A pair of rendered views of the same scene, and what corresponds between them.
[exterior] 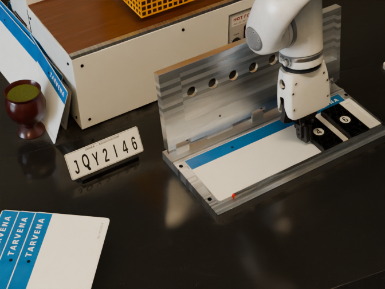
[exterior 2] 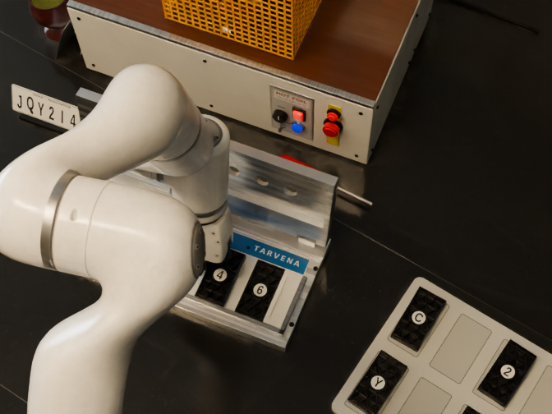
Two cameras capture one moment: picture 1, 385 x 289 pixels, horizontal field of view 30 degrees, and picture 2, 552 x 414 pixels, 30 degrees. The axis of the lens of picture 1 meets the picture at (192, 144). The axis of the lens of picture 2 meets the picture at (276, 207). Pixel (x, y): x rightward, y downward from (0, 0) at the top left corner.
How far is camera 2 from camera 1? 131 cm
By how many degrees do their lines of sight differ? 38
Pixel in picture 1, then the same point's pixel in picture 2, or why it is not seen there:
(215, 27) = (250, 84)
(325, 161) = (181, 305)
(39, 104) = (50, 16)
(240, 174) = not seen: hidden behind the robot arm
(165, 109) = not seen: hidden behind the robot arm
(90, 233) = not seen: outside the picture
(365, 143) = (241, 329)
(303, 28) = (173, 181)
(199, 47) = (230, 88)
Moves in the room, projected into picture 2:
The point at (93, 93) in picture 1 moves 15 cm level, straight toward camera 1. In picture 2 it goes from (96, 48) to (31, 101)
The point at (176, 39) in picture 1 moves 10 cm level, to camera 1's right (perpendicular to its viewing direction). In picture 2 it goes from (196, 63) to (231, 103)
